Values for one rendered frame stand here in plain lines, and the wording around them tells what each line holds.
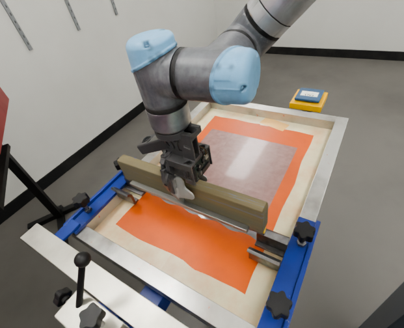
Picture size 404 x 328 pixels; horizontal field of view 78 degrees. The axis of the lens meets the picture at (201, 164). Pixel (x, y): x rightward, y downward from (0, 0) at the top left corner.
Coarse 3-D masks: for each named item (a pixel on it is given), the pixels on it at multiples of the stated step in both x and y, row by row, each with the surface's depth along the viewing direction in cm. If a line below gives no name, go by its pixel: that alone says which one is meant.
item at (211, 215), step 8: (136, 184) 67; (152, 192) 64; (160, 192) 64; (168, 200) 62; (176, 200) 61; (192, 208) 58; (200, 208) 58; (208, 216) 56; (216, 216) 55; (224, 224) 55; (232, 224) 53; (240, 224) 53
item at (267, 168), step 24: (264, 144) 89; (288, 144) 87; (240, 168) 82; (264, 168) 81; (288, 168) 79; (240, 192) 75; (264, 192) 73; (288, 192) 72; (192, 240) 65; (216, 240) 64; (240, 240) 63; (192, 264) 61; (216, 264) 60; (240, 264) 59; (240, 288) 55
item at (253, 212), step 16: (128, 160) 65; (128, 176) 69; (144, 176) 63; (160, 176) 59; (192, 192) 56; (208, 192) 53; (224, 192) 52; (208, 208) 57; (224, 208) 53; (240, 208) 50; (256, 208) 47; (256, 224) 50
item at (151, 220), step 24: (216, 120) 105; (240, 120) 102; (216, 144) 93; (240, 144) 91; (216, 168) 84; (144, 216) 74; (168, 216) 72; (192, 216) 71; (144, 240) 68; (168, 240) 66
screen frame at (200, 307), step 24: (192, 120) 102; (288, 120) 96; (312, 120) 91; (336, 120) 87; (336, 144) 79; (312, 192) 67; (96, 216) 72; (312, 216) 61; (96, 240) 66; (120, 264) 60; (144, 264) 59; (168, 288) 54; (192, 312) 50; (216, 312) 49
